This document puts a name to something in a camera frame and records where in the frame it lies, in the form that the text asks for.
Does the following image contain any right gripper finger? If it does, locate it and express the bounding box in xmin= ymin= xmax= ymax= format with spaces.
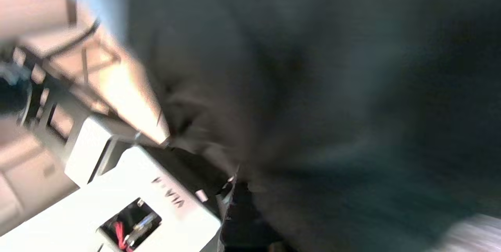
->
xmin=220 ymin=180 xmax=282 ymax=252

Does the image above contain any black moon print T-shirt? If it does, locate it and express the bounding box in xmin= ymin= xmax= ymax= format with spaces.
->
xmin=125 ymin=0 xmax=501 ymax=252

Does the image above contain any white and black robot chassis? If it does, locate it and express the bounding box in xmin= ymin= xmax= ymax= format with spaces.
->
xmin=0 ymin=45 xmax=235 ymax=252

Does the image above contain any blue bed sheet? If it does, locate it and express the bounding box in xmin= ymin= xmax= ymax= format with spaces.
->
xmin=51 ymin=0 xmax=501 ymax=252

